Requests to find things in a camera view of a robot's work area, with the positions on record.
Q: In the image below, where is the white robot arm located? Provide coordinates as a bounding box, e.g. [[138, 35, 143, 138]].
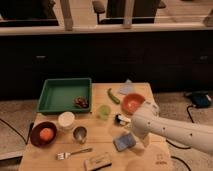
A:
[[131, 101, 213, 155]]

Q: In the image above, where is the white round container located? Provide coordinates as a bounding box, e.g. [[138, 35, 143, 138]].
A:
[[58, 112, 75, 130]]

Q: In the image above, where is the light green cup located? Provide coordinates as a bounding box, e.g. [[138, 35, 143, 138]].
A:
[[98, 105, 111, 120]]

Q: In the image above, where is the dark grapes bunch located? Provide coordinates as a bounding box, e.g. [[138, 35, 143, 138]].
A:
[[74, 97, 89, 108]]

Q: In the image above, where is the silver fork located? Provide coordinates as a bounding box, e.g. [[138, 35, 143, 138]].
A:
[[56, 148, 93, 160]]

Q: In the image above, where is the black cable right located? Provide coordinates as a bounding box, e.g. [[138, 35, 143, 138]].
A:
[[166, 104, 198, 171]]

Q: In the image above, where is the green chili pepper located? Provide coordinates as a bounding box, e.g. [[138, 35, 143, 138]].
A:
[[107, 88, 120, 105]]

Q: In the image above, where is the blue device on floor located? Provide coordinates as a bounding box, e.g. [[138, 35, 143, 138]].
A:
[[184, 92, 212, 108]]

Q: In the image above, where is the wooden block eraser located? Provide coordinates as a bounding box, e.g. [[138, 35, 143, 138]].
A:
[[84, 152, 112, 171]]

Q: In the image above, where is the orange bowl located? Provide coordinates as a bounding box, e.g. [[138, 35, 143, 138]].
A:
[[121, 93, 145, 115]]

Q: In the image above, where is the green plastic tray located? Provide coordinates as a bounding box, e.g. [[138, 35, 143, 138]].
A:
[[37, 78, 92, 114]]

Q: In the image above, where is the black office chair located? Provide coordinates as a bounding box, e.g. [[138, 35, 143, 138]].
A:
[[92, 0, 166, 25]]

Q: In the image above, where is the blue sponge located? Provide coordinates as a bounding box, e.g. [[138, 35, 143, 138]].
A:
[[113, 133, 136, 152]]

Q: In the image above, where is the clear plastic bag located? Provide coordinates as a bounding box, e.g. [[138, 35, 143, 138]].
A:
[[118, 79, 135, 95]]

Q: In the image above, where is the dark red plate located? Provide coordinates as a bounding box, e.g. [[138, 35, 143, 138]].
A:
[[30, 122, 57, 147]]

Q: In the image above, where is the small metal cup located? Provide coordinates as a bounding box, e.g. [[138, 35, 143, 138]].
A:
[[73, 126, 87, 144]]

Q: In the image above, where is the black cable left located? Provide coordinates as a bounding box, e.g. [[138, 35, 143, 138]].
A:
[[0, 118, 35, 145]]

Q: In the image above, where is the black cable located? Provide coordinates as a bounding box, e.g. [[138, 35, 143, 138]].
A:
[[166, 104, 198, 171], [0, 118, 35, 145]]

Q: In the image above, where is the orange fruit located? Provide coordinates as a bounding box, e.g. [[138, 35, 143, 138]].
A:
[[39, 128, 54, 141]]

